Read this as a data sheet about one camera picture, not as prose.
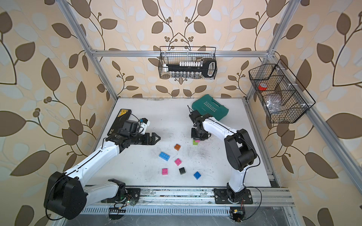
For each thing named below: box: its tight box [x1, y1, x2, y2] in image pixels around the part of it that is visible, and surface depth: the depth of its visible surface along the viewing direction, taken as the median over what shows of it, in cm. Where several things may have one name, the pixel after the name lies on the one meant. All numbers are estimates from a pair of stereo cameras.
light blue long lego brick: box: [158, 151, 171, 162], surface depth 89 cm
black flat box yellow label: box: [106, 108, 132, 137], surface depth 109 cm
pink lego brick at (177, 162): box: [174, 158, 182, 167], surface depth 88 cm
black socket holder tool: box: [162, 58, 218, 78], surface depth 86 cm
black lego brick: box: [178, 167, 186, 175], surface depth 84 cm
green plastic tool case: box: [191, 94, 230, 122], surface depth 113 cm
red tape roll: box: [257, 82, 268, 91], surface depth 84 cm
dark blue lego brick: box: [193, 171, 202, 181], surface depth 82 cm
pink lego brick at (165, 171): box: [161, 168, 169, 176], surface depth 84 cm
